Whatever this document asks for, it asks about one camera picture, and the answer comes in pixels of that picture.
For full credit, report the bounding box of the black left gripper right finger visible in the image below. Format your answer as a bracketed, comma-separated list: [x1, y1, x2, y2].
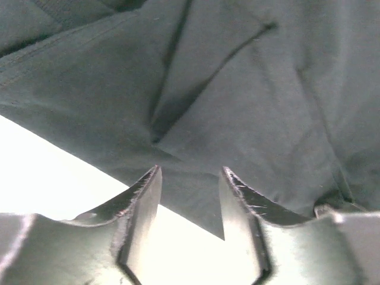
[218, 167, 379, 284]

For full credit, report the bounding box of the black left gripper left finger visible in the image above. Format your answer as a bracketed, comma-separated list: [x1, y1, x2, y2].
[1, 166, 162, 284]

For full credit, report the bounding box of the black t-shirt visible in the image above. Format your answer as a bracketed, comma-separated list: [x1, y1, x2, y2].
[1, 1, 379, 236]

